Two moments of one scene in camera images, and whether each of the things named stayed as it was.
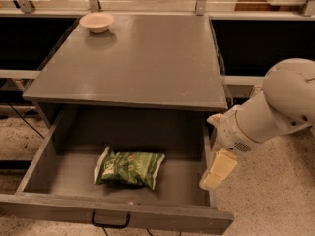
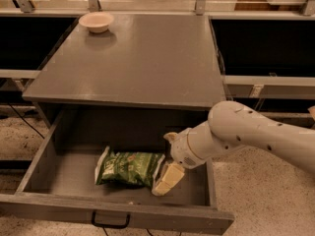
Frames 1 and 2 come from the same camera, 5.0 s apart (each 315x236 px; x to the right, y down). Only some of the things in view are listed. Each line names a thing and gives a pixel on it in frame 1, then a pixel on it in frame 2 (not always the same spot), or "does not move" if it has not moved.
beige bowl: (97, 23) does not move
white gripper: (230, 132) -> (181, 148)
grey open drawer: (59, 184) does not move
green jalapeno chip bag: (128, 167) does not move
